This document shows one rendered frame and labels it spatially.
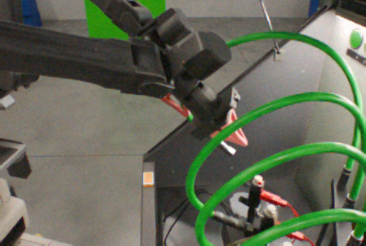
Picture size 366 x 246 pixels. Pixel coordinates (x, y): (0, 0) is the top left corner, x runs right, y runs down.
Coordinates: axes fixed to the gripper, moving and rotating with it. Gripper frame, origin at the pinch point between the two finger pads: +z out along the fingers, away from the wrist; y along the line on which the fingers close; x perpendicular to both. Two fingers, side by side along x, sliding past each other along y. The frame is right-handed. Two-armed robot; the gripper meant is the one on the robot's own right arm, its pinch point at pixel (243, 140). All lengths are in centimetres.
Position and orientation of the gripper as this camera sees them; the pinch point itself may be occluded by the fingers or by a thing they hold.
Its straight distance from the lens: 57.8
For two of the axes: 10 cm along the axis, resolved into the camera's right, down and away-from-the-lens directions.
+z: 7.1, 6.6, 2.5
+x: 1.9, -5.2, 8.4
